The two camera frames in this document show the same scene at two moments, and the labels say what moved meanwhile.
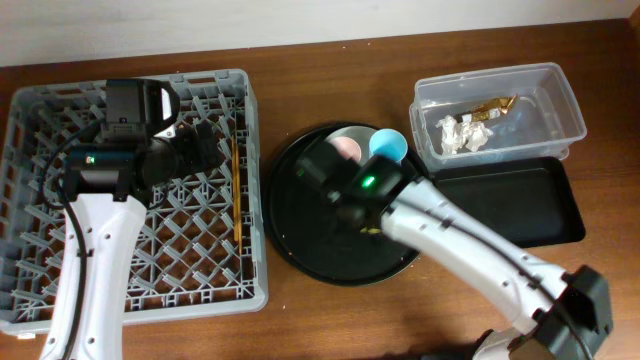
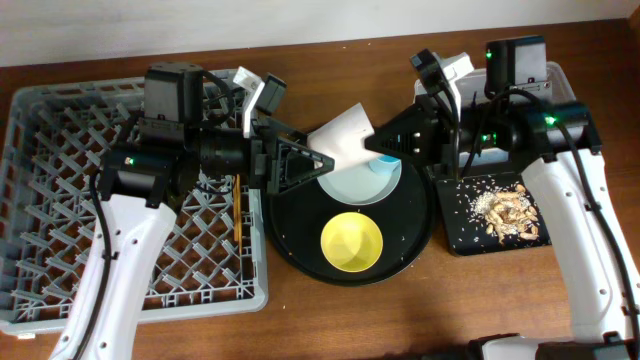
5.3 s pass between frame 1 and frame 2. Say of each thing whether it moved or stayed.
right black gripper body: moved
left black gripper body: moved
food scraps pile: moved
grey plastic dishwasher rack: stayed
